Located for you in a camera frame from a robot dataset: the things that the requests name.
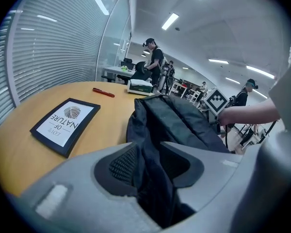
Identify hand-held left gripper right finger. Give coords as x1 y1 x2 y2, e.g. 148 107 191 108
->
159 141 245 213

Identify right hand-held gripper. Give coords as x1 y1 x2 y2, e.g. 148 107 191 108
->
203 86 230 133

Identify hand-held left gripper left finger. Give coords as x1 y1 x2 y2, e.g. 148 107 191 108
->
14 141 164 233

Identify black backpack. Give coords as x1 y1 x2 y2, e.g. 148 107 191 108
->
126 94 231 229

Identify person's right forearm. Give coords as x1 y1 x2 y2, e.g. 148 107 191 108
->
218 97 281 127

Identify ceiling light panel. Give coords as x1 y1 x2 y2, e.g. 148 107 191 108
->
245 65 275 80
161 13 180 31
208 58 230 65

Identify person's white hoodie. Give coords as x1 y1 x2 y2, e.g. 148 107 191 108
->
268 32 291 133

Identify white green tissue box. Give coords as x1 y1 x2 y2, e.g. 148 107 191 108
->
126 79 153 96

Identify black office chair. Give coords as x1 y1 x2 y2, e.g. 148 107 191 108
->
120 57 134 70
130 61 153 83

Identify white desk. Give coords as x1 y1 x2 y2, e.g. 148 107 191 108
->
103 66 137 84

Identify red pen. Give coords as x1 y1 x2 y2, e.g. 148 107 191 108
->
92 87 115 99

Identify white window blinds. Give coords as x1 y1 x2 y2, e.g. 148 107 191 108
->
0 0 129 137

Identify black picture frame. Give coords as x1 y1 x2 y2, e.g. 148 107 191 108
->
29 97 101 159

